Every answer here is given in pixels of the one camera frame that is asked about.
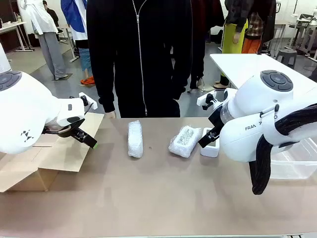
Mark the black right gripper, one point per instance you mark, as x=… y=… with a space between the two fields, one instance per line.
x=217 y=119

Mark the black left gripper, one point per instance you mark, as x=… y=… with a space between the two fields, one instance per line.
x=79 y=134

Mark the unwrapped white digital clock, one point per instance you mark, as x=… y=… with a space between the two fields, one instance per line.
x=210 y=150

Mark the bubble-wrapped clock with QR label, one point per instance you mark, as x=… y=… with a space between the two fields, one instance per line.
x=184 y=142

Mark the long bubble-wrapped clock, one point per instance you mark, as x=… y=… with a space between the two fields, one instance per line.
x=135 y=138

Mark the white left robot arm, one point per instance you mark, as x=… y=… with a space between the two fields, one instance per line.
x=24 y=111

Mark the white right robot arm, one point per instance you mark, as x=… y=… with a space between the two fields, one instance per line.
x=247 y=138

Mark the person's right hand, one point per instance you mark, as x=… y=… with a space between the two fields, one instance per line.
x=110 y=114

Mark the open brown cardboard box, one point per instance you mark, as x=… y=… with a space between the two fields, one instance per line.
x=64 y=153

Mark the orange cloth on floor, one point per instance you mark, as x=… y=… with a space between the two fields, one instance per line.
x=88 y=81

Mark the clear plastic storage bin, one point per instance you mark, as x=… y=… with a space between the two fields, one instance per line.
x=292 y=163

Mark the person in black zip hoodie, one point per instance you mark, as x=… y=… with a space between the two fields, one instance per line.
x=138 y=62

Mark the person in yellow apron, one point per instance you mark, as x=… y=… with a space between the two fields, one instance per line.
x=232 y=37

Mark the grey plastic stool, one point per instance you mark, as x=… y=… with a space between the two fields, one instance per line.
x=286 y=55

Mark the person in orange trousers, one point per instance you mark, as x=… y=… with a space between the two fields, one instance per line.
x=255 y=32

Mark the person in blue white jacket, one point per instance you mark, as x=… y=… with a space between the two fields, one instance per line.
x=76 y=19

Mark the seated person in dark clothes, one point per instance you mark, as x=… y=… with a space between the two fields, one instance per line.
x=50 y=13

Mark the white background desk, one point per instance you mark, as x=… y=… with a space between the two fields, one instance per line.
x=15 y=27

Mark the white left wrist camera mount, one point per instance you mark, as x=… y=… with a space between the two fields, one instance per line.
x=90 y=102

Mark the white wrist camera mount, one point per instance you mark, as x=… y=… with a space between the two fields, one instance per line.
x=210 y=99
x=90 y=102

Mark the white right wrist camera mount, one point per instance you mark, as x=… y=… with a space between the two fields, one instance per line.
x=210 y=99

